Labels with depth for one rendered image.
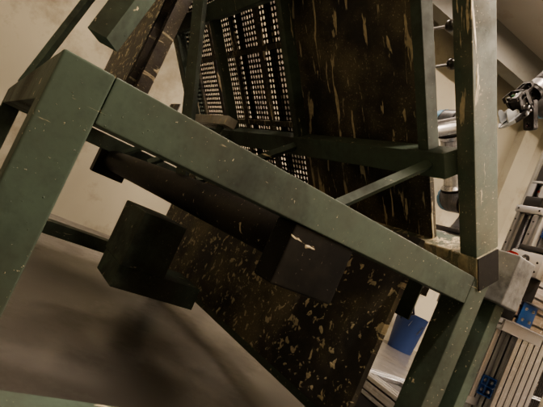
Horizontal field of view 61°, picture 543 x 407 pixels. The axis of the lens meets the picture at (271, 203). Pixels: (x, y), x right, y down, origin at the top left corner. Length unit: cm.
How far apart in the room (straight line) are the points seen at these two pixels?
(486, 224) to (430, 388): 53
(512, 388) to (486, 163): 122
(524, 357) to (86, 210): 365
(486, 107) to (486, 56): 14
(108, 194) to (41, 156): 375
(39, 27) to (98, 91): 380
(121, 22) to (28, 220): 37
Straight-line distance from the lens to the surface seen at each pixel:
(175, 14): 258
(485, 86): 146
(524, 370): 245
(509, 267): 177
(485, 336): 180
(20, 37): 463
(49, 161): 84
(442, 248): 164
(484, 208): 154
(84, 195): 457
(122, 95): 86
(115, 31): 88
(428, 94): 148
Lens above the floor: 66
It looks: 3 degrees up
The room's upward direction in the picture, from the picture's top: 24 degrees clockwise
